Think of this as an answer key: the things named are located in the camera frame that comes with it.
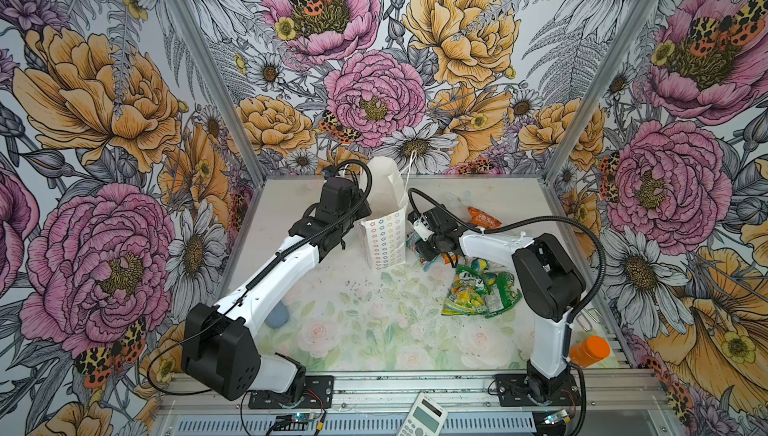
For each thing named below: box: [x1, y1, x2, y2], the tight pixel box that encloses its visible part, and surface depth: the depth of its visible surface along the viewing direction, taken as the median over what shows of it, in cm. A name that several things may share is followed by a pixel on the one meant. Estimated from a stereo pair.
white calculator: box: [397, 392, 449, 436], surface depth 71 cm
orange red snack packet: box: [467, 206, 502, 230], surface depth 104 cm
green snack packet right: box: [484, 272, 522, 318], surface depth 87 cm
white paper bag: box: [357, 156, 408, 271], surface depth 85 cm
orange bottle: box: [569, 335, 611, 367], surface depth 74 cm
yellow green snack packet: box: [441, 265, 489, 315], surface depth 89 cm
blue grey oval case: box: [264, 300, 289, 329], surface depth 86 cm
